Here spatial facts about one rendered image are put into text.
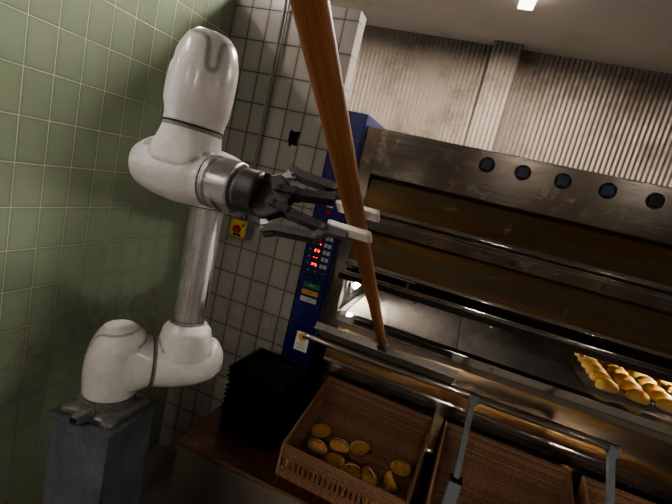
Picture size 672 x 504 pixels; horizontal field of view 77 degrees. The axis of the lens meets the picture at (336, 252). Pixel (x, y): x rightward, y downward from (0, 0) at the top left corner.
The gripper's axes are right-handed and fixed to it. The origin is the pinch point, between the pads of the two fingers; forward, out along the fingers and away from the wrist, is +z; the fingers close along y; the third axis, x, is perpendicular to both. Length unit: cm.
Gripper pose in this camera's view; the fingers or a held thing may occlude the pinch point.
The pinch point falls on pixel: (354, 221)
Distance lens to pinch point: 65.5
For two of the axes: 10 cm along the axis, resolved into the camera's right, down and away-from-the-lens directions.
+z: 9.2, 2.8, -2.6
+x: -1.4, -3.9, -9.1
